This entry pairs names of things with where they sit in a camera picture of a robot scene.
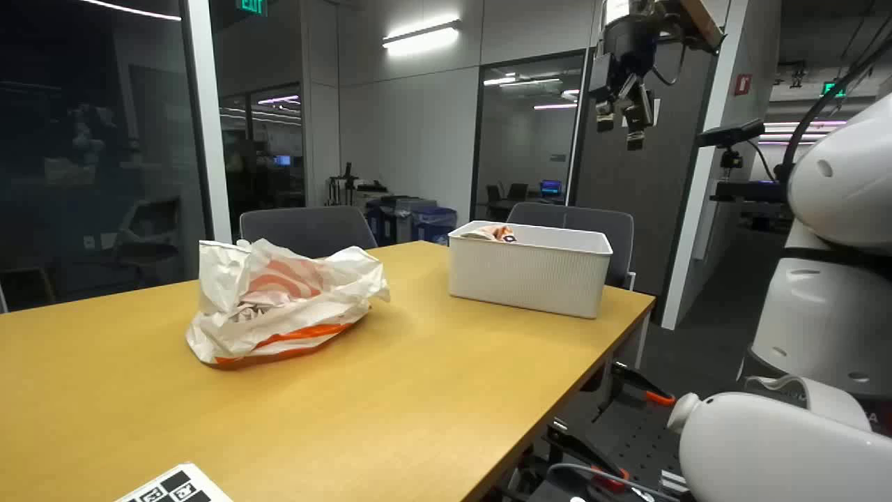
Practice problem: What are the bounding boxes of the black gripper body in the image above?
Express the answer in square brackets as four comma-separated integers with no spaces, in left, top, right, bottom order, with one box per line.
[590,10,665,98]

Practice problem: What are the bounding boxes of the white plastic basket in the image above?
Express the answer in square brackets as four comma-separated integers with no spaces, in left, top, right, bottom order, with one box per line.
[446,218,616,322]

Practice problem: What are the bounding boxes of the white orange plastic bag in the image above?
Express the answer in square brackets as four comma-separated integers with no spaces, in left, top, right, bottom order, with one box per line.
[184,237,392,370]

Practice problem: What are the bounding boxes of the wooden wrist mounting plate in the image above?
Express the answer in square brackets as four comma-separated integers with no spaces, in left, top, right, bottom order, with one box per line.
[661,0,726,52]

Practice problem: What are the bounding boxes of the grey office chair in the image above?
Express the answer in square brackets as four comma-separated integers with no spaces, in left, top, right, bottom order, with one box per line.
[503,200,640,292]
[237,204,379,262]

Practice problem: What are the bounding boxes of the long ceiling light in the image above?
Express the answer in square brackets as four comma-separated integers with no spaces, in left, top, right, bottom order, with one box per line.
[379,16,466,60]

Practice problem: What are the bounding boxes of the blue storage bins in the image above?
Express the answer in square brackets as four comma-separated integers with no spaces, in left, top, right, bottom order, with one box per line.
[364,191,460,247]

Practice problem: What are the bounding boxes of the black white checkerboard board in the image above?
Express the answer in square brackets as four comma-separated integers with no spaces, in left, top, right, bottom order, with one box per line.
[113,459,237,502]

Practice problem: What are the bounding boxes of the black camera on stand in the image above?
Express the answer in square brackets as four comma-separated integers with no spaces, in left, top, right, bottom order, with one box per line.
[694,119,770,173]

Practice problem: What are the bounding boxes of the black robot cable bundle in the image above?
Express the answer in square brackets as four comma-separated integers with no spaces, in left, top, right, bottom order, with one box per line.
[771,21,892,187]

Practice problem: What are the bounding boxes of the orange handled tool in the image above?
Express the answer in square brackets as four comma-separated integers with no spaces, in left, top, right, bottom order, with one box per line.
[639,385,679,412]

